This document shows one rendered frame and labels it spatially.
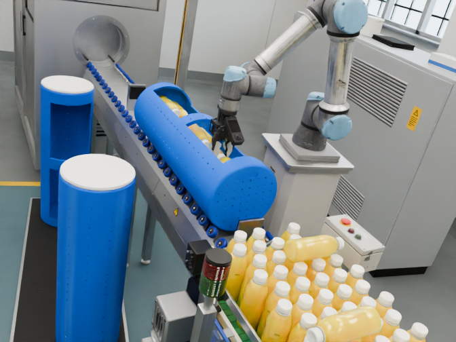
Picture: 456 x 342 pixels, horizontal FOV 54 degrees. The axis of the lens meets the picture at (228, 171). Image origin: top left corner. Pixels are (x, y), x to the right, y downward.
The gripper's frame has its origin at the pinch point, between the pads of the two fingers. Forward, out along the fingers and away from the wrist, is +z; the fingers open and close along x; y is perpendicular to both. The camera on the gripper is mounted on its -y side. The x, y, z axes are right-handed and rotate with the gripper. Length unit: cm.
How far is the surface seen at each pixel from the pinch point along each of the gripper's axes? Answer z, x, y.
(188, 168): 3.0, 13.1, -0.7
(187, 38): -17, -33, 120
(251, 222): 10.4, -0.6, -28.1
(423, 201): 51, -172, 19
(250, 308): 15, 17, -60
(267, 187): 1.5, -9.8, -20.3
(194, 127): -2.2, 1.2, 23.9
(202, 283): -4, 38, -66
